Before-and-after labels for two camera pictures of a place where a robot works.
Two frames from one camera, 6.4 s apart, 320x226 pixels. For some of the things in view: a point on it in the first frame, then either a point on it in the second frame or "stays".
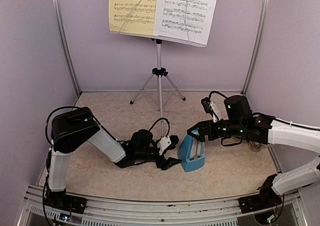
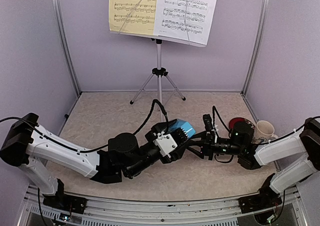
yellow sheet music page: [132, 8] stays
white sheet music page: [185, 13] stays
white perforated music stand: [158, 72] stays
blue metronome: [191, 152] → [185, 125]
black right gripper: [202, 126] → [207, 146]
